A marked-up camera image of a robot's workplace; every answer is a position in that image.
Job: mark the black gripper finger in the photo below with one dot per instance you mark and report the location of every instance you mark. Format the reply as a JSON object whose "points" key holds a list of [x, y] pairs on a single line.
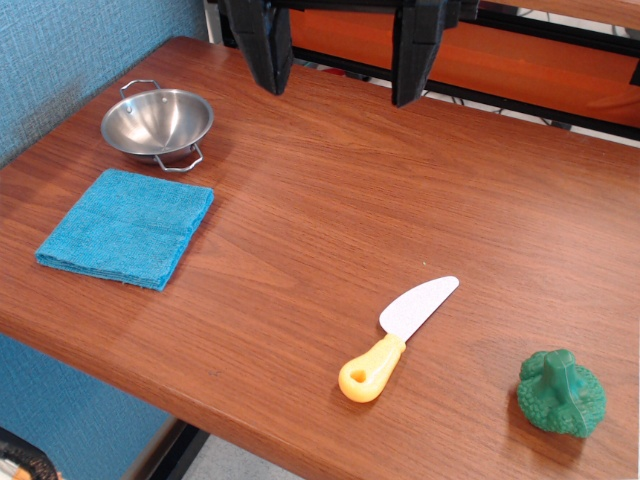
{"points": [[262, 32], [417, 33]]}

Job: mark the green toy broccoli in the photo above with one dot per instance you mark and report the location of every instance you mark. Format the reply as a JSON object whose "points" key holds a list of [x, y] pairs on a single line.
{"points": [[560, 396]]}

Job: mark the blue folded cloth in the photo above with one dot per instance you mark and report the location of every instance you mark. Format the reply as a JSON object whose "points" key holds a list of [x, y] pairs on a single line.
{"points": [[128, 228]]}

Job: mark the orange panel behind table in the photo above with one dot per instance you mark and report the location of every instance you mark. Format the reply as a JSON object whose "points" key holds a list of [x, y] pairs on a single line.
{"points": [[561, 68]]}

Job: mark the dark object bottom left corner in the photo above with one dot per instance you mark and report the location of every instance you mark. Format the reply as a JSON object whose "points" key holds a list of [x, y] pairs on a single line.
{"points": [[22, 460]]}

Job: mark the small steel bowl with handles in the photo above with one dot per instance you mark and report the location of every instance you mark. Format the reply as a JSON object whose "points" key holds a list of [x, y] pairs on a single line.
{"points": [[158, 126]]}

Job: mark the toy knife yellow handle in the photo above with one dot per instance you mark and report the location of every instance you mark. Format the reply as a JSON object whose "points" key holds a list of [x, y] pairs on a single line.
{"points": [[363, 378]]}

